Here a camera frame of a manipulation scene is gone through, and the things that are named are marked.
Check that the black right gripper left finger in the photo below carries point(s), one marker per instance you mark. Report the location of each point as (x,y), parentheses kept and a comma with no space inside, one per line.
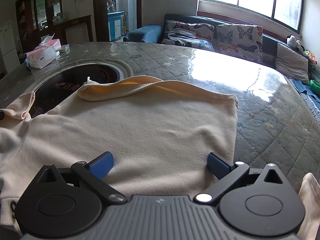
(92,174)

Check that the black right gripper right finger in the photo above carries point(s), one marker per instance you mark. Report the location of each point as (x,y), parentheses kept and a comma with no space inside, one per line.
(229,176)

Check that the cream beige sweater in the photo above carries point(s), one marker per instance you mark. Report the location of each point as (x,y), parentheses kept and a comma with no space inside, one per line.
(159,132)

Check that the blue sectional sofa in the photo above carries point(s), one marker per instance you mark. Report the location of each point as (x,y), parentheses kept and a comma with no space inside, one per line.
(153,33)

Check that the green plastic basin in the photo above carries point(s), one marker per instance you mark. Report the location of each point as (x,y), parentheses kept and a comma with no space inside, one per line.
(315,87)

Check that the small green box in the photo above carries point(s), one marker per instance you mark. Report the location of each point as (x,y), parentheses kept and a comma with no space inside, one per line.
(65,49)

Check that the grey plain cushion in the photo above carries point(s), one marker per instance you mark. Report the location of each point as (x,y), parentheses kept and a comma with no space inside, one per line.
(291,64)

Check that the pink tissue pack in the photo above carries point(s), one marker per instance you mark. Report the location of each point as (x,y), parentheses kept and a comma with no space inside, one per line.
(46,52)

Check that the butterfly print pillow right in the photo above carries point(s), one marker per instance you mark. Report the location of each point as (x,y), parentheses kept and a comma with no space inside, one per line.
(241,41)

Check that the butterfly print pillow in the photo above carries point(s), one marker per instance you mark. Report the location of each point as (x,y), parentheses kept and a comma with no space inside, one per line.
(241,41)
(191,35)

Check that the butterfly print pillow left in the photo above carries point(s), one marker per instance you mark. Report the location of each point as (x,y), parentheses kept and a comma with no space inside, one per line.
(191,35)

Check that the dark wooden sideboard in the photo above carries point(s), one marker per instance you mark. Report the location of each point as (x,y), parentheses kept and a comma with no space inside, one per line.
(74,31)

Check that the colourful plush toys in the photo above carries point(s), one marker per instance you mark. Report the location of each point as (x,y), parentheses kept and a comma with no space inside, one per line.
(311,57)

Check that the white plush toy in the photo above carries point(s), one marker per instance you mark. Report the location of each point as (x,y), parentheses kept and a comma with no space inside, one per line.
(293,43)

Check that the white refrigerator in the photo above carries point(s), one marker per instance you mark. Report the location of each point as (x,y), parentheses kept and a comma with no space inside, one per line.
(8,48)

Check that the blue white cabinet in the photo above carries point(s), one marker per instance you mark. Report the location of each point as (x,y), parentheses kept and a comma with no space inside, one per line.
(115,24)

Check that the dark wooden door frame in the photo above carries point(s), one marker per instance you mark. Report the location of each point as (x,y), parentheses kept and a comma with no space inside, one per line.
(103,9)

